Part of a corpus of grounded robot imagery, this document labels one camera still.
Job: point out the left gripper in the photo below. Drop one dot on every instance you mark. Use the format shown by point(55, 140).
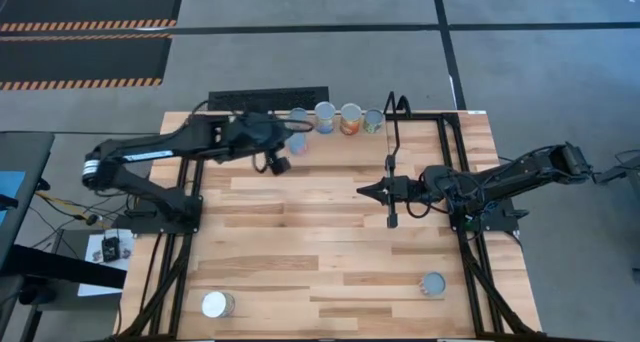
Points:
point(260, 134)

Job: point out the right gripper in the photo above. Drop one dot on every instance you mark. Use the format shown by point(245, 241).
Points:
point(412, 189)

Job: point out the pink teal striped can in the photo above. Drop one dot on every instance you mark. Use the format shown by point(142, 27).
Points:
point(298, 143)

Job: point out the green polka dot can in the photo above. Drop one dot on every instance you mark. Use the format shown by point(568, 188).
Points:
point(373, 118)

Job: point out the red label tall can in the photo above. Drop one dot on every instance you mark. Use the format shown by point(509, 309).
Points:
point(351, 113)

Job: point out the grey lid patterned can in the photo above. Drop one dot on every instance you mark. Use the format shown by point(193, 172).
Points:
point(434, 283)

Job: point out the large white lid can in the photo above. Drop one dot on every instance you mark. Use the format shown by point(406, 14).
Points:
point(215, 304)

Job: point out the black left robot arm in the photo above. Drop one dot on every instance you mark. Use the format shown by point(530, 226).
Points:
point(150, 147)

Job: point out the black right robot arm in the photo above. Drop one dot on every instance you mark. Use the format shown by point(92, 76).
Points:
point(525, 169)

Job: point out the wooden shelf black legs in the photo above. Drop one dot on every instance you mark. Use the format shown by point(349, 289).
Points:
point(340, 152)

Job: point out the black floor vent grate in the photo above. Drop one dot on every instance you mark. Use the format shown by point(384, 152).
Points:
point(250, 99)

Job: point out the white tape label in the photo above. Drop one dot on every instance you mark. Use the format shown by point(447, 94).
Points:
point(477, 112)

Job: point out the black floor tape line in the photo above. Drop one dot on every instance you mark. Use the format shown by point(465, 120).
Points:
point(550, 26)
point(442, 32)

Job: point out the small black device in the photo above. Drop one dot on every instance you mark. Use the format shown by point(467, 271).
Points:
point(111, 248)

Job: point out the black hazard-striped floor mat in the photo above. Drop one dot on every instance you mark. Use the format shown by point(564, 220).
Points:
point(90, 4)
point(80, 59)

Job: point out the white paper sheet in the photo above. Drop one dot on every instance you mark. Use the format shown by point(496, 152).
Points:
point(95, 247)

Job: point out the black side desk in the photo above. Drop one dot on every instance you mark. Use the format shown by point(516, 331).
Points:
point(35, 152)

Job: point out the black stand leg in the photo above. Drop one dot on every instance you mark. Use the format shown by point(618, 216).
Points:
point(615, 173)

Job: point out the black metal beam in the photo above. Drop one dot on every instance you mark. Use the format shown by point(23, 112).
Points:
point(60, 267)

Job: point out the blue panel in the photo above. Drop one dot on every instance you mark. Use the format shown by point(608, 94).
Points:
point(11, 187)

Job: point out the black aluminium table frame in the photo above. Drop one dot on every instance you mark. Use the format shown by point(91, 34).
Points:
point(445, 142)

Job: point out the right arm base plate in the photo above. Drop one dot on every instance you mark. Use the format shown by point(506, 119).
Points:
point(507, 217)

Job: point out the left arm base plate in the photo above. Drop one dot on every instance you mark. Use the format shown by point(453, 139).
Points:
point(150, 226)

